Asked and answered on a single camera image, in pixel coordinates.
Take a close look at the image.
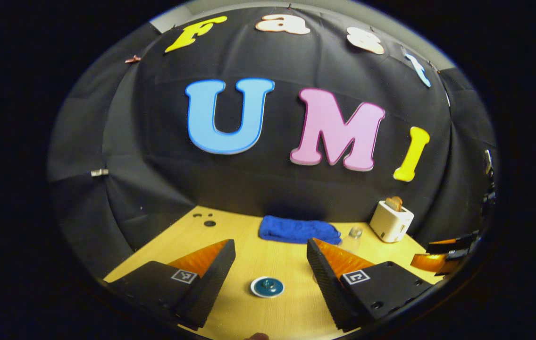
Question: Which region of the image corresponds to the blue folded towel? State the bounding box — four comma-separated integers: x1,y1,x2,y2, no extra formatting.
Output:
259,215,343,245

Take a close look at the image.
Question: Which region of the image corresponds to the black backdrop cloth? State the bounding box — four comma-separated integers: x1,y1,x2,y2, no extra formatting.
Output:
46,5,499,284

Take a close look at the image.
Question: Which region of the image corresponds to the clear plastic water bottle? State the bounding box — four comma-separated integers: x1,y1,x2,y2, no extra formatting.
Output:
341,226,364,253

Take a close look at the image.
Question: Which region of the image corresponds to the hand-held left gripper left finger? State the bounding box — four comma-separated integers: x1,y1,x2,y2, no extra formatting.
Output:
103,238,236,330

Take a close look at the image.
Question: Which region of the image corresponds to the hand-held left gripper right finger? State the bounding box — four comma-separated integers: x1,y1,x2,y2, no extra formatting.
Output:
307,238,443,332

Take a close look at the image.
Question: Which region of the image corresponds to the white toaster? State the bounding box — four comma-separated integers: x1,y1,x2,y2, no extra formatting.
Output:
369,200,415,243

